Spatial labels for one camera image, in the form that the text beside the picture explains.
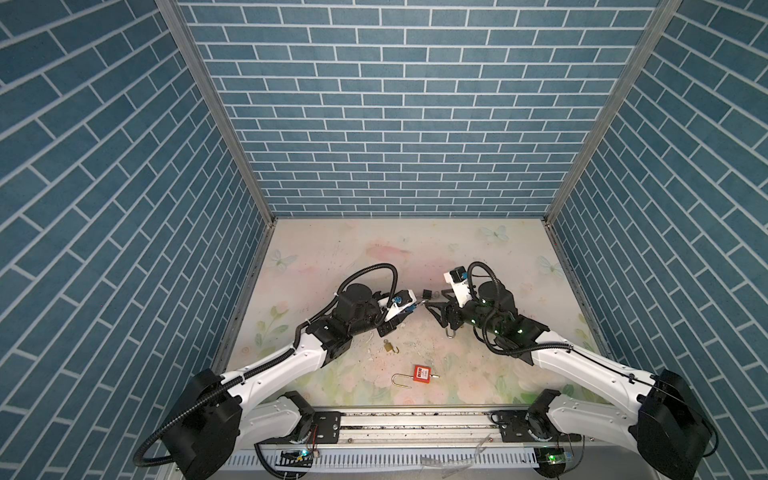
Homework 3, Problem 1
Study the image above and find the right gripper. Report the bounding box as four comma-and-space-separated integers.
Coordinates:
425, 287, 502, 338

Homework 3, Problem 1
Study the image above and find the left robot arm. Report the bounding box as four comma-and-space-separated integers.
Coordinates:
132, 263, 418, 479

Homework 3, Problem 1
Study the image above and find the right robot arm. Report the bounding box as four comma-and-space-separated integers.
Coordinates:
423, 261, 720, 479

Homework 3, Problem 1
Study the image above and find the small brass padlock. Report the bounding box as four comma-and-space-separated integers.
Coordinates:
383, 340, 400, 354

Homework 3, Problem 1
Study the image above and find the red padlock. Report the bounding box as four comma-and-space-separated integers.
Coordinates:
391, 365, 440, 389

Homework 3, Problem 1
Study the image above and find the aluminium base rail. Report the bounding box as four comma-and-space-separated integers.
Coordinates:
157, 406, 679, 480

